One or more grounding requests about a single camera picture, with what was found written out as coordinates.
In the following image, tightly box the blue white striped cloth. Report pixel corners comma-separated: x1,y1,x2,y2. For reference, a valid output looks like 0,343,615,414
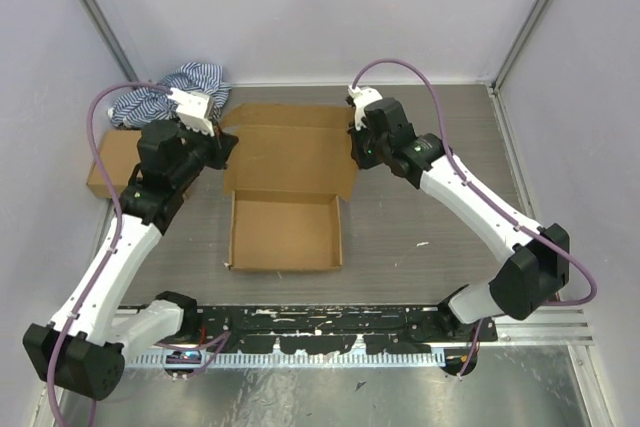
108,62,232,129

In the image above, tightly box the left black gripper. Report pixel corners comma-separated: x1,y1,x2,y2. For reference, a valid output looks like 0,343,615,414
172,118,239,187

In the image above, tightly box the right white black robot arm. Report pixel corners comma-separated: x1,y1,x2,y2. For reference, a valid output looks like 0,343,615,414
347,89,569,342

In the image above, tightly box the brown cardboard box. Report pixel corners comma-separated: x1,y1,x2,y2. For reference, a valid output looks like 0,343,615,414
86,130,141,199

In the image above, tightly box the aluminium front rail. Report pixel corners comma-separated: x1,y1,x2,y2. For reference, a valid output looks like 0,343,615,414
48,304,595,348

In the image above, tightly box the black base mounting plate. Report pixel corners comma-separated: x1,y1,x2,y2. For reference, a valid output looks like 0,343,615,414
159,304,498,355

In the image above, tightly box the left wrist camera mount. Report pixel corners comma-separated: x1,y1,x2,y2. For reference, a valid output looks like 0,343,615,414
168,88,215,137

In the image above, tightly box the left aluminium frame post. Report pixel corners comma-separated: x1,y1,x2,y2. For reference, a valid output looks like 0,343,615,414
79,0,139,82

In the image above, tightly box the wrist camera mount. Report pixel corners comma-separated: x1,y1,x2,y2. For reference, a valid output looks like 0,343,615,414
347,86,382,131
168,88,215,137

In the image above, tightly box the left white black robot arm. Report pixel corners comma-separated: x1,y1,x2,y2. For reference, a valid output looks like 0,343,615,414
22,120,239,401

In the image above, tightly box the slotted grey cable duct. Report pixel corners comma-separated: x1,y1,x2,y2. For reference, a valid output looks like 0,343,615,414
125,348,446,370

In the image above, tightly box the right aluminium frame post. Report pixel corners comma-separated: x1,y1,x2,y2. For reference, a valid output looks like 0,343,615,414
490,0,553,95

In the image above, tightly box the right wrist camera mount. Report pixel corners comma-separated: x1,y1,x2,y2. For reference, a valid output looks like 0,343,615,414
347,86,382,131

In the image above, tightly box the aluminium frame post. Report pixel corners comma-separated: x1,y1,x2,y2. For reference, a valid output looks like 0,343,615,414
490,0,553,95
79,0,139,82

